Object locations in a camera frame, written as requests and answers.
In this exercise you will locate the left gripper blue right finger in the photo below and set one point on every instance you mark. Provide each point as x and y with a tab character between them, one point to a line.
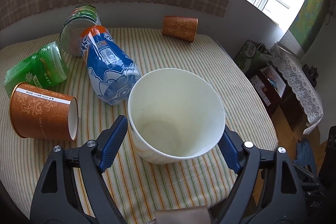
230	146

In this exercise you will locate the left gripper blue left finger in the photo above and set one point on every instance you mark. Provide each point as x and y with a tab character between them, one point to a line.
109	142

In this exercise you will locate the white paper cup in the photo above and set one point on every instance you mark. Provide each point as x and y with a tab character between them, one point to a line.
174	115

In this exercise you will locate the near orange paper cup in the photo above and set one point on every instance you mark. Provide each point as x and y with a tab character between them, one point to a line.
43	114

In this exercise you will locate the orange paper cup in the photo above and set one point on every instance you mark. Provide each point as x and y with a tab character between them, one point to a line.
180	27
43	114

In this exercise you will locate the green plastic cup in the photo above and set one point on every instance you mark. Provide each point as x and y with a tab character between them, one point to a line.
44	68

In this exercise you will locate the far orange paper cup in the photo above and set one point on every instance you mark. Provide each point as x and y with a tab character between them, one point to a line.
180	27

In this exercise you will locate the striped table cloth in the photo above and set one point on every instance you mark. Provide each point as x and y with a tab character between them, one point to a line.
138	187

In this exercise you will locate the dark red cardboard box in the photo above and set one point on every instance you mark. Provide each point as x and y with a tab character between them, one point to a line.
270	87

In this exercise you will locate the white lace cloth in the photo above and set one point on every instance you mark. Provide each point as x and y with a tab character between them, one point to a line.
291	69

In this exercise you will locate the green white shopping bag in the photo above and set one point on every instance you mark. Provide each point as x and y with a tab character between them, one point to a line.
252	57

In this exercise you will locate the green wall map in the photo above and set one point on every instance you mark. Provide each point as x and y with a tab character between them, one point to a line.
307	24

